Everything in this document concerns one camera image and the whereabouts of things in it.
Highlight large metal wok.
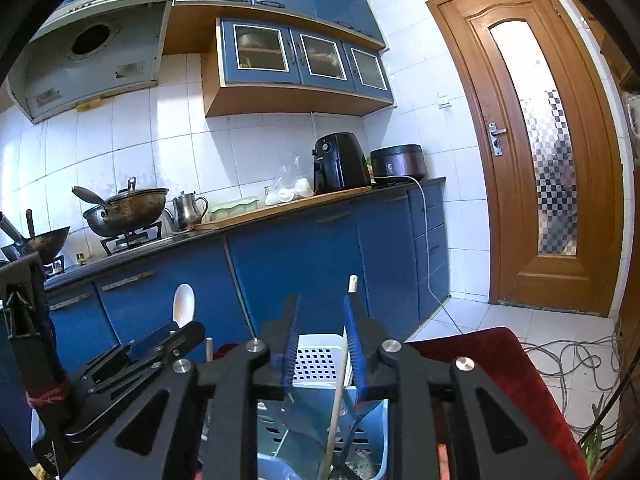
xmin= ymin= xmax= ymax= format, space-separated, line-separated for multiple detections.
xmin=82 ymin=187 xmax=170 ymax=239

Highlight grey floor cables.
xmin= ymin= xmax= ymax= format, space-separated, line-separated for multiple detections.
xmin=520 ymin=316 xmax=624 ymax=437

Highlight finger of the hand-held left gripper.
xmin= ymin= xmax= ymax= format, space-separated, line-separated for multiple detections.
xmin=64 ymin=320 xmax=206 ymax=442
xmin=79 ymin=320 xmax=177 ymax=394

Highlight clear plastic bag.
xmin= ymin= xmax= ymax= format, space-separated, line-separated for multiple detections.
xmin=264 ymin=155 xmax=315 ymax=206

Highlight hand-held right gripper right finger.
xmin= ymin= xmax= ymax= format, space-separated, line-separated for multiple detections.
xmin=344 ymin=294 xmax=576 ymax=480

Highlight white perforated basket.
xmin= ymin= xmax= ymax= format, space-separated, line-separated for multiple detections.
xmin=292 ymin=332 xmax=354 ymax=391

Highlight dark rice cooker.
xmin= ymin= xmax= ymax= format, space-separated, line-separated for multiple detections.
xmin=370 ymin=143 xmax=427 ymax=184

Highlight wooden shelf unit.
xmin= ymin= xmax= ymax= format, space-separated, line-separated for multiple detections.
xmin=565 ymin=0 xmax=640 ymax=97

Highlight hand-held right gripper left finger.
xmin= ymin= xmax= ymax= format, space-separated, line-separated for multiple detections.
xmin=62 ymin=294 xmax=301 ymax=480

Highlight wooden door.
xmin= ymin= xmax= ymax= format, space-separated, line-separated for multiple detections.
xmin=425 ymin=0 xmax=624 ymax=319

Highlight range hood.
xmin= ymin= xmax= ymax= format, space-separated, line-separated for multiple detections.
xmin=7 ymin=0 xmax=174 ymax=124

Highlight white spoon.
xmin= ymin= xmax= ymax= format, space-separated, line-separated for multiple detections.
xmin=172 ymin=283 xmax=196 ymax=334

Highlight metal door handle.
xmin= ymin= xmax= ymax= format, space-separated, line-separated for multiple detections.
xmin=487 ymin=122 xmax=508 ymax=156

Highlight gas stove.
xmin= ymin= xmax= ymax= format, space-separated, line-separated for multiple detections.
xmin=42 ymin=220 xmax=164 ymax=277

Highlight small dark wok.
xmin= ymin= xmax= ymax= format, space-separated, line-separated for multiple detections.
xmin=0 ymin=210 xmax=71 ymax=267

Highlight green plant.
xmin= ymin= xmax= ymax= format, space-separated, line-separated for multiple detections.
xmin=579 ymin=394 xmax=609 ymax=464

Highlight black utensil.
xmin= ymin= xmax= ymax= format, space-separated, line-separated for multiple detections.
xmin=332 ymin=406 xmax=364 ymax=480

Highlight blue base cabinets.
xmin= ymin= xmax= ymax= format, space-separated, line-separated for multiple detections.
xmin=0 ymin=177 xmax=451 ymax=362

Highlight metal kettle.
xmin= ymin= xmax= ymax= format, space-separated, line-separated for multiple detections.
xmin=162 ymin=190 xmax=210 ymax=234

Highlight green plastic tray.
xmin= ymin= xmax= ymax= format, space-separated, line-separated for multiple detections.
xmin=207 ymin=195 xmax=259 ymax=221

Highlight light blue plastic basket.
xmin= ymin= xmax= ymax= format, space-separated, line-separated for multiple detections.
xmin=256 ymin=398 xmax=391 ymax=480

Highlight black air fryer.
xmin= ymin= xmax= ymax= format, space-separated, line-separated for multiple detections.
xmin=311 ymin=132 xmax=372 ymax=196

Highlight glass-door wall cabinet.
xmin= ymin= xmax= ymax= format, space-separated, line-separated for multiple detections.
xmin=202 ymin=17 xmax=396 ymax=119

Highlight white power cord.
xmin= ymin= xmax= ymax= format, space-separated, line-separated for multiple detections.
xmin=375 ymin=175 xmax=467 ymax=334

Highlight red mat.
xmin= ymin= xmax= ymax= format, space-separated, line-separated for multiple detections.
xmin=212 ymin=326 xmax=589 ymax=480

